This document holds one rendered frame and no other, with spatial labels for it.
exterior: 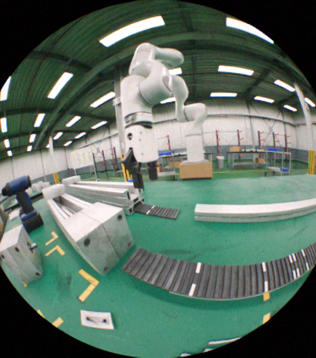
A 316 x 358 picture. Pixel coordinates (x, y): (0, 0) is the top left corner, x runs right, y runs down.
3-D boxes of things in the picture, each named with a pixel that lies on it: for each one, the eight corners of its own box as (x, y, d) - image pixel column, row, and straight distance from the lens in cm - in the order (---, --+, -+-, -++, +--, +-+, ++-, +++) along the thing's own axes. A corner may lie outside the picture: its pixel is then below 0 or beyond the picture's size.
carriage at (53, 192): (68, 198, 57) (63, 184, 56) (48, 207, 56) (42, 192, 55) (61, 194, 73) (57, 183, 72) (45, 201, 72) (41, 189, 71)
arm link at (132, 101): (160, 115, 33) (138, 124, 38) (155, 79, 39) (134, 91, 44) (140, 108, 26) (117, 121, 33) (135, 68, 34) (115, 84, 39)
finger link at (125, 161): (121, 147, 23) (128, 172, 24) (141, 143, 29) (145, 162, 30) (117, 149, 24) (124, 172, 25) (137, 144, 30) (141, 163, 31)
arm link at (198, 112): (188, 138, 86) (184, 110, 92) (212, 135, 82) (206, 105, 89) (182, 136, 75) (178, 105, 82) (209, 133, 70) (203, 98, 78)
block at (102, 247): (140, 236, 27) (131, 202, 21) (103, 276, 23) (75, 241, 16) (115, 227, 32) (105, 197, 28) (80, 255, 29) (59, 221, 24)
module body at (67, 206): (109, 232, 31) (98, 205, 27) (80, 255, 29) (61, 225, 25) (55, 197, 105) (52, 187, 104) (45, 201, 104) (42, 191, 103)
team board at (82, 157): (75, 186, 664) (67, 152, 664) (80, 183, 699) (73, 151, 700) (96, 183, 568) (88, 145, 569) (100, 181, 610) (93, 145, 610)
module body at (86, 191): (145, 202, 42) (141, 182, 39) (129, 215, 36) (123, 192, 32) (74, 189, 109) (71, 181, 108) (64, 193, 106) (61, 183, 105)
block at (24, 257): (50, 272, 31) (24, 239, 27) (24, 285, 37) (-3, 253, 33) (45, 249, 39) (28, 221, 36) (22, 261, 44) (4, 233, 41)
